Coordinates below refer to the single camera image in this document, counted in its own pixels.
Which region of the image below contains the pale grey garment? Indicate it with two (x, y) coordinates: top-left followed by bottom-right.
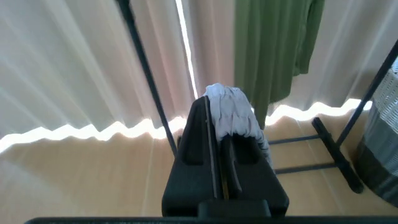
(203, 83), (274, 170)

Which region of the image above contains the beige curtain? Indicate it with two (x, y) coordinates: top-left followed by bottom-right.
(0, 0), (398, 141)

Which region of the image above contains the white laundry basket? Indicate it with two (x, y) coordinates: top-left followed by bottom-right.
(354, 57), (398, 208)

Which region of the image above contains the black clothes rack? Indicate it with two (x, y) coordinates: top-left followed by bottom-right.
(116, 0), (398, 194)

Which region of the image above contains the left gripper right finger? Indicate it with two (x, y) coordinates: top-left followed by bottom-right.
(221, 133), (290, 218)

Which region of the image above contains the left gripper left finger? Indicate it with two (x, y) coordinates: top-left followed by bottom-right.
(161, 95), (223, 218)

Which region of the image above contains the green printed shirt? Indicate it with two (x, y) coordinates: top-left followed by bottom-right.
(233, 0), (326, 130)

